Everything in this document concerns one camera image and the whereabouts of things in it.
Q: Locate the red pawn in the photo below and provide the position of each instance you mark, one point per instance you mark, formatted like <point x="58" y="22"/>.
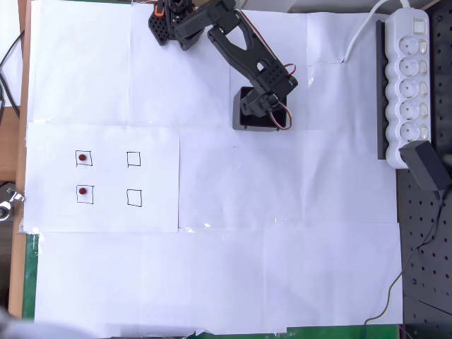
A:
<point x="82" y="191"/>
<point x="82" y="157"/>

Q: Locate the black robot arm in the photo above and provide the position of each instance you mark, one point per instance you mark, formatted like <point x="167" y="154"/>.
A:
<point x="243" y="49"/>

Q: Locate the black box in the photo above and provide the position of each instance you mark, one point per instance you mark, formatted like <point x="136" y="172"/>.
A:
<point x="237" y="120"/>

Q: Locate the black power adapter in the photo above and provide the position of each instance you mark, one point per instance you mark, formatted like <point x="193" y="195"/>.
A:
<point x="425" y="166"/>

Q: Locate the paper sheet with drawn squares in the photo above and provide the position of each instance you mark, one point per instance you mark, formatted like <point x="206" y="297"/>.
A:
<point x="106" y="219"/>

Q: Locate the black pegboard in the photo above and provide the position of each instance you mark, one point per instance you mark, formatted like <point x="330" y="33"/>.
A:
<point x="423" y="265"/>

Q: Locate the silver metal clamp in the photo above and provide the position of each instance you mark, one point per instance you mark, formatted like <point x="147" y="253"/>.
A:
<point x="7" y="203"/>

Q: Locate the green cutting mat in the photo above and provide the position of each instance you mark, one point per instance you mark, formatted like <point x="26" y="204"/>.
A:
<point x="30" y="275"/>

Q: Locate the grey blurred rounded object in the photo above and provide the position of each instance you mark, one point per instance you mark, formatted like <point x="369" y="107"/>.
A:
<point x="31" y="328"/>

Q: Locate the black strip holder rail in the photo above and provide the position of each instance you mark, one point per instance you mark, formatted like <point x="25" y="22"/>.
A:
<point x="380" y="106"/>

